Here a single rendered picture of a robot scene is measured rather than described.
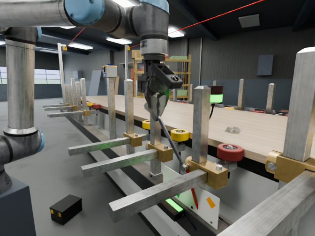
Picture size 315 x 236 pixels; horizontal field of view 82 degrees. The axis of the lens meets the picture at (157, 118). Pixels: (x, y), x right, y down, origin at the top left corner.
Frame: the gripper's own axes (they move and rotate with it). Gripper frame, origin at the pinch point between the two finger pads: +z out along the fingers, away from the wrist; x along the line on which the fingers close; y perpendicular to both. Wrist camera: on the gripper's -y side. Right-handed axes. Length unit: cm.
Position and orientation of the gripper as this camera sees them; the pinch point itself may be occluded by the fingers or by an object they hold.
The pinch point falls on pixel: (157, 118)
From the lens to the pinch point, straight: 61.3
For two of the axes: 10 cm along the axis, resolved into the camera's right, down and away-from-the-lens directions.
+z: -0.1, 9.8, 2.0
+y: -5.7, -1.7, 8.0
